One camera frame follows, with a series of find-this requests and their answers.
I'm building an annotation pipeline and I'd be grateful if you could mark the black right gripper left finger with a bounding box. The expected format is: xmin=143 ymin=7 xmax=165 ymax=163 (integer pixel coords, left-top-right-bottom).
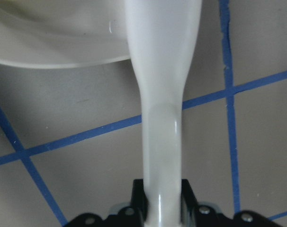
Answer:
xmin=130 ymin=179 xmax=148 ymax=227

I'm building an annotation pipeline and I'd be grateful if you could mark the beige dustpan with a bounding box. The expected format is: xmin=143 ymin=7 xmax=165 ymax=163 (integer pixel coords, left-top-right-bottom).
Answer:
xmin=0 ymin=0 xmax=130 ymax=69

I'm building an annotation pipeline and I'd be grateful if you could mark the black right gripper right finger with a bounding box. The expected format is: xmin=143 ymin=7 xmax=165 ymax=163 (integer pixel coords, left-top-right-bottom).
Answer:
xmin=181 ymin=179 xmax=198 ymax=224

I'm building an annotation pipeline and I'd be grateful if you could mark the beige hand brush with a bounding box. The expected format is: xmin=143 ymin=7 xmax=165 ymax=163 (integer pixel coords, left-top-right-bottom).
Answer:
xmin=125 ymin=0 xmax=202 ymax=227

